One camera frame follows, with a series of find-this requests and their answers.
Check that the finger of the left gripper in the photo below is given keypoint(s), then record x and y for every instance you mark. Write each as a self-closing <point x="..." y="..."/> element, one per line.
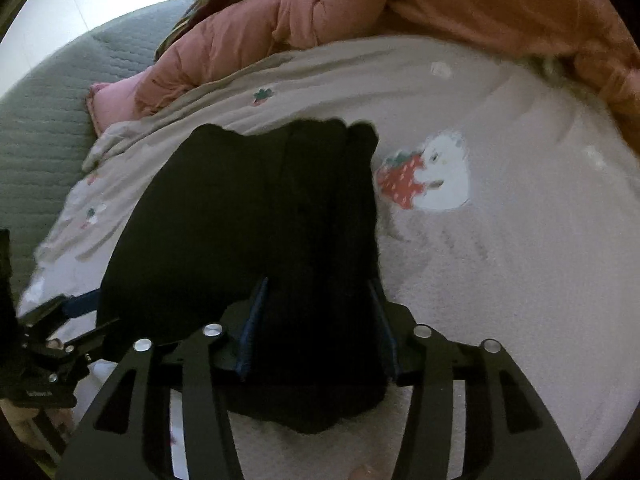
<point x="58" y="310"/>
<point x="94" y="345"/>

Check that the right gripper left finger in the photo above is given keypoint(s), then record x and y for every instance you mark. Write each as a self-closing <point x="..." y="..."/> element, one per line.
<point x="195" y="342"/>

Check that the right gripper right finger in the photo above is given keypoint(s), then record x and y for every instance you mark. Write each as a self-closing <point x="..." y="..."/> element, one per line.
<point x="508" y="431"/>

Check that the black t-shirt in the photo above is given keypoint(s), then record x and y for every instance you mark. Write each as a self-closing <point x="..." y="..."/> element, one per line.
<point x="282" y="226"/>

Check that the person's hand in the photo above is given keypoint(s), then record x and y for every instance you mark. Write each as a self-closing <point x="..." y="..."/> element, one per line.
<point x="366" y="472"/>

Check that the grey-green quilted headboard cushion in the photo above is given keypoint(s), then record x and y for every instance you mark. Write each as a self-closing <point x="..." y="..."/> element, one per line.
<point x="46" y="131"/>

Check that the beige cartoon print blanket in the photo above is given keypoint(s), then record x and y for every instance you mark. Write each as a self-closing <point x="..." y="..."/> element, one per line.
<point x="509" y="207"/>

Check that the pink puffy duvet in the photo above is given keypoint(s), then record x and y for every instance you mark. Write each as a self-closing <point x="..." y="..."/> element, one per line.
<point x="587" y="37"/>

